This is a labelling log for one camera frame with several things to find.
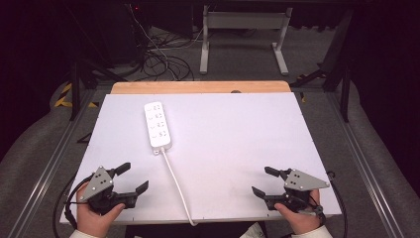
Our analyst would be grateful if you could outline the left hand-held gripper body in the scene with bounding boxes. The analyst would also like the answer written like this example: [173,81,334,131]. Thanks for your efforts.
[78,166,137,216]

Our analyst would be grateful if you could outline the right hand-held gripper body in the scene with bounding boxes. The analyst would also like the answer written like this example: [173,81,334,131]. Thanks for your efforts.
[263,168,331,216]

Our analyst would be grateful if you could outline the person's left hand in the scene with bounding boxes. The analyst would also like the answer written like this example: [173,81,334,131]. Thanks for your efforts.
[76,182,127,238]

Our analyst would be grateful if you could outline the person's right hand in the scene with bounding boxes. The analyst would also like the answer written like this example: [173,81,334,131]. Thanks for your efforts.
[274,188,327,236]

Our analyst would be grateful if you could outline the person's white clothing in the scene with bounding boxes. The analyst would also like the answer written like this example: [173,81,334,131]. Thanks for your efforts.
[239,221,269,238]

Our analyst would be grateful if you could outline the white power strip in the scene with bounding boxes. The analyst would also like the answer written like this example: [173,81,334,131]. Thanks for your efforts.
[144,100,173,156]

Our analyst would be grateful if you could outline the yellow black hazard tape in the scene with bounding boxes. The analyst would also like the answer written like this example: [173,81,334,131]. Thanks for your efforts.
[53,81,100,109]

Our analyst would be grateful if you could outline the black metal stand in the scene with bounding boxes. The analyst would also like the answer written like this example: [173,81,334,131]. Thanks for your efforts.
[290,9,352,124]
[68,58,129,122]

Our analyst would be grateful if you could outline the white power strip cable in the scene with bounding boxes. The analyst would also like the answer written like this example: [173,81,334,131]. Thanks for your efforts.
[159,147,199,228]

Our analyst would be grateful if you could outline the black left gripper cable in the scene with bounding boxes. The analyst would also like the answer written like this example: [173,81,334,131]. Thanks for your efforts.
[52,174,94,234]

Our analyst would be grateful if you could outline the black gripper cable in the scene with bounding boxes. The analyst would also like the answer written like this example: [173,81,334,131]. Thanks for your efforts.
[326,170,350,238]
[52,174,94,234]

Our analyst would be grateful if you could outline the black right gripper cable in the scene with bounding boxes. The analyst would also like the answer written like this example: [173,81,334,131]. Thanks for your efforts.
[326,170,350,238]

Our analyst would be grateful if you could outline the aluminium floor rail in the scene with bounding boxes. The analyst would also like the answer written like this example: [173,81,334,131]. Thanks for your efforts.
[324,91,406,238]
[6,88,97,238]

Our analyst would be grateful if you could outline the tangle of black floor cables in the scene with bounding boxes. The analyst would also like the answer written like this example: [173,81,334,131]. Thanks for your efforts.
[141,31,196,82]

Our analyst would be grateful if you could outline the white floor cable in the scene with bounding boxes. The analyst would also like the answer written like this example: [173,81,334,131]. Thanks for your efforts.
[128,4,206,81]

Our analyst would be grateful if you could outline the white metal stand frame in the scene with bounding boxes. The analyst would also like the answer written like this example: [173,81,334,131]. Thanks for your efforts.
[199,4,294,76]

